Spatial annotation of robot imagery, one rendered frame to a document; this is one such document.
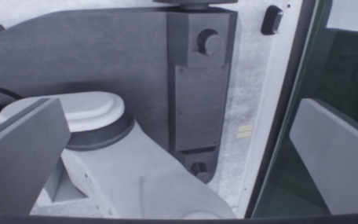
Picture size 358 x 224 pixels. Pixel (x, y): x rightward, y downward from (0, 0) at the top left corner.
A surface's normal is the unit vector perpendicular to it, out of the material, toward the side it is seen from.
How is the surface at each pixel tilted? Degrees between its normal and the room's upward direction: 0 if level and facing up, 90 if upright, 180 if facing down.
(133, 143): 90
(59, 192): 90
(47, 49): 0
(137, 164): 90
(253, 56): 0
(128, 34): 0
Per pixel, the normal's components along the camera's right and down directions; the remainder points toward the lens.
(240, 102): 0.20, 0.51
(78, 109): 0.00, -0.85
